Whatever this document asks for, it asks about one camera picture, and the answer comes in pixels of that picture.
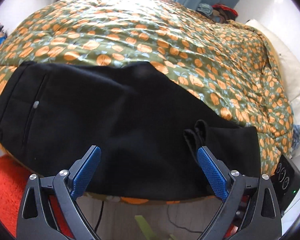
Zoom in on black pants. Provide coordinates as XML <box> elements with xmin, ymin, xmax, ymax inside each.
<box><xmin>0</xmin><ymin>62</ymin><xmax>261</xmax><ymax>201</ymax></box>

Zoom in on black device with dials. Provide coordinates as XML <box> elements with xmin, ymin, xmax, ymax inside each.
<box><xmin>270</xmin><ymin>155</ymin><xmax>300</xmax><ymax>217</ymax></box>

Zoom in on orange fluffy garment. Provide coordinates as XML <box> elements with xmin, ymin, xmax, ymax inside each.
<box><xmin>0</xmin><ymin>155</ymin><xmax>74</xmax><ymax>239</ymax></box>

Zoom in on green strip on floor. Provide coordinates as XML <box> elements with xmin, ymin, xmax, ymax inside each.
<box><xmin>134</xmin><ymin>215</ymin><xmax>161</xmax><ymax>240</ymax></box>

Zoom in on green orange floral bedspread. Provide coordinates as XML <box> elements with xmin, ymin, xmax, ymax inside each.
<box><xmin>0</xmin><ymin>0</ymin><xmax>296</xmax><ymax>205</ymax></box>

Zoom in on pile of clothes by curtain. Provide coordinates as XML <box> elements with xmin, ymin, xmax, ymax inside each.
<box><xmin>196</xmin><ymin>3</ymin><xmax>238</xmax><ymax>23</ymax></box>

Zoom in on black cable on floor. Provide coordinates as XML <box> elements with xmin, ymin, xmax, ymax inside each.
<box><xmin>93</xmin><ymin>200</ymin><xmax>206</xmax><ymax>234</ymax></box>

